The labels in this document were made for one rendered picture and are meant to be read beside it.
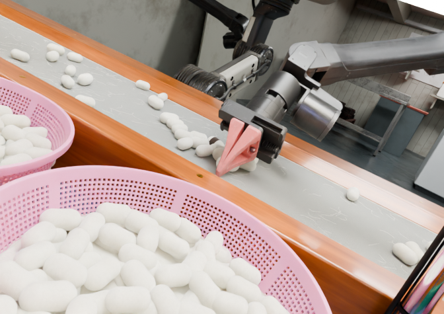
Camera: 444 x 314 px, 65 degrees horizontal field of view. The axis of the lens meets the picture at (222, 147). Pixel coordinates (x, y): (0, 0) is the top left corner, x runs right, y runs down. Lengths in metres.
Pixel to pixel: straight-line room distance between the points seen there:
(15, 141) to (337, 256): 0.37
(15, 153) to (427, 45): 0.71
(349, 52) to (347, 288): 0.42
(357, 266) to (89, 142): 0.34
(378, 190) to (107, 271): 0.56
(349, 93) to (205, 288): 8.51
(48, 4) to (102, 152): 2.52
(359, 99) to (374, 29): 1.55
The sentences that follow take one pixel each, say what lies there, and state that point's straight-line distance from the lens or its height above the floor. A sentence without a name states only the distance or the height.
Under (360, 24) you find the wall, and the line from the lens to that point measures 8.92.
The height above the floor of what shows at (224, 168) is 0.76.
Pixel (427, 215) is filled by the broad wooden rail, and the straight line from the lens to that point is 0.76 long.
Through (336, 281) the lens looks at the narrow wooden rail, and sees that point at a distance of 0.39.
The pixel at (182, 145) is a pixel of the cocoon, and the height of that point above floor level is 0.75.
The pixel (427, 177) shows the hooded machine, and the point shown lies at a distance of 4.91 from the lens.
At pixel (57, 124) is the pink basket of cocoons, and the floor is 0.75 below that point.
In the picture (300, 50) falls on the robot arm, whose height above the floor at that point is 0.94.
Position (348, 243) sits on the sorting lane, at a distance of 0.50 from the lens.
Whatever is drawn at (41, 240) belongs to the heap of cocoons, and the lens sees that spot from 0.31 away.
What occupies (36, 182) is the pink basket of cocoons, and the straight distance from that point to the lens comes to 0.33.
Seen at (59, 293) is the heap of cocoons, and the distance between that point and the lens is 0.27.
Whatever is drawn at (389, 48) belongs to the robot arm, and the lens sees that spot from 0.73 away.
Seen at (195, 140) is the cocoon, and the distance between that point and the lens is 0.56.
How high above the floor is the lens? 0.93
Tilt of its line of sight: 18 degrees down
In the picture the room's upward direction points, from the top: 22 degrees clockwise
